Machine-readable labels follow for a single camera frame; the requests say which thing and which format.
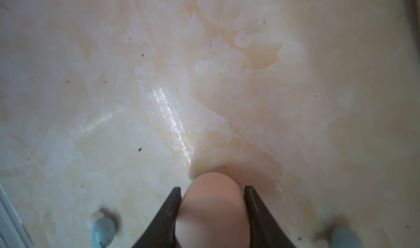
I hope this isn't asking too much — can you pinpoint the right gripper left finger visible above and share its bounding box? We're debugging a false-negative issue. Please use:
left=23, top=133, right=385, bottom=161
left=132, top=187, right=182, bottom=248

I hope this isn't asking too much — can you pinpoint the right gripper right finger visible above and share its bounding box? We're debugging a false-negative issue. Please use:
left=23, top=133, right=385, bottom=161
left=244, top=185, right=295, bottom=248

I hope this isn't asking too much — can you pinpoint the pink earbud charging case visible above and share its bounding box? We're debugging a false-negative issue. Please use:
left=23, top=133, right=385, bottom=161
left=175, top=172, right=250, bottom=248

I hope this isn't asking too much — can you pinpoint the blue earbud charging case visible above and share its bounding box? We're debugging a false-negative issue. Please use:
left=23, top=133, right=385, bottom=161
left=329, top=227, right=363, bottom=248

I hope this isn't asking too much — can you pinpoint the blue earbud upper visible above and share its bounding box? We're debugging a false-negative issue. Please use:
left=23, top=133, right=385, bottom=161
left=86, top=211, right=116, bottom=248

